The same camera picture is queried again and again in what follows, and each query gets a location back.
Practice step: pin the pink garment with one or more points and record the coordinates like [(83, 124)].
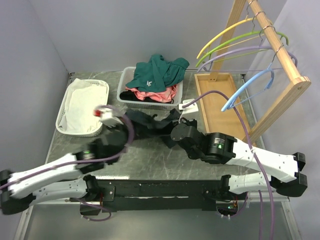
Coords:
[(133, 94)]

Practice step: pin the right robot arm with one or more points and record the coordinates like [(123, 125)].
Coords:
[(273, 171)]

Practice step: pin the dark navy shorts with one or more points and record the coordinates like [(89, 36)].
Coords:
[(146, 126)]

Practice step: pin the white cloth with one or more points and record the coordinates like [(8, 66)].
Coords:
[(80, 105)]

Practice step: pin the white laundry basket with clothes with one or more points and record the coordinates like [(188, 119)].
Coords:
[(127, 75)]

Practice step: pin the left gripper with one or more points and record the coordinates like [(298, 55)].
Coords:
[(123, 127)]

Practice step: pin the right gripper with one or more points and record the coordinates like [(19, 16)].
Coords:
[(193, 121)]

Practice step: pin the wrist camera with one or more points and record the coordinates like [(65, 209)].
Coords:
[(189, 107), (107, 116)]

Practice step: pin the green hanger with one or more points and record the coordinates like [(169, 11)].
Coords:
[(225, 44)]

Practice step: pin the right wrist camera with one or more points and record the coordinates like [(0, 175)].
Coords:
[(189, 107)]

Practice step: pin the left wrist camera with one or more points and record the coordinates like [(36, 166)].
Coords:
[(107, 116)]

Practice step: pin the yellow hanger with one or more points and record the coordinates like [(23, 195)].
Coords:
[(222, 33)]

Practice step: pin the teal garment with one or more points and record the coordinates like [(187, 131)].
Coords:
[(158, 74)]

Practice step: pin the blue hanger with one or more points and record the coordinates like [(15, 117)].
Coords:
[(267, 77)]

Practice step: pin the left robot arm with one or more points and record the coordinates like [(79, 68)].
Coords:
[(66, 177)]

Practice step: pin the white basket with cloth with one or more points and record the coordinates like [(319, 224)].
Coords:
[(82, 107)]

